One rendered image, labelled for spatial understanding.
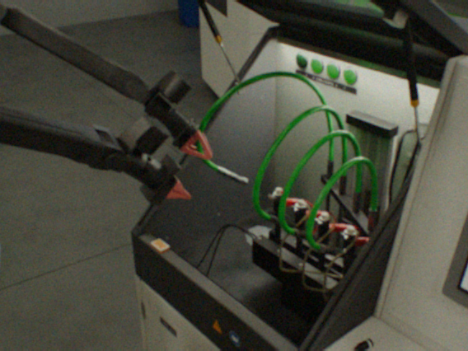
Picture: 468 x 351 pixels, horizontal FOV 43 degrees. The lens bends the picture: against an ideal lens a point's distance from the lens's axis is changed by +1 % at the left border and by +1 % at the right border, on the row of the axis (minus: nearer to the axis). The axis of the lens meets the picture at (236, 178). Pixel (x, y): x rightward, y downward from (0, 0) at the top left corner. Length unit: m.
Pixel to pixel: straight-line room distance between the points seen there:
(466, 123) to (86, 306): 2.19
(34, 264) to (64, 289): 0.30
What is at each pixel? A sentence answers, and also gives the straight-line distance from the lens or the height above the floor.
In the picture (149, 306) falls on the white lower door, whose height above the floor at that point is 0.71.
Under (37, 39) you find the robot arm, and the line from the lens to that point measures 1.53.
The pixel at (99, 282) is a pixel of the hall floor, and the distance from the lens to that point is 3.13.
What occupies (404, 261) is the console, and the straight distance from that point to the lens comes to 1.33.
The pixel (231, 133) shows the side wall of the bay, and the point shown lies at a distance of 1.79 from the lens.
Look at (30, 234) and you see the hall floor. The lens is 3.61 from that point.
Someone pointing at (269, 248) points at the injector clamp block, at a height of 0.98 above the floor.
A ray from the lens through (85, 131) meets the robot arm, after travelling 1.13.
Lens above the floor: 1.91
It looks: 29 degrees down
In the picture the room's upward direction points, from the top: 1 degrees counter-clockwise
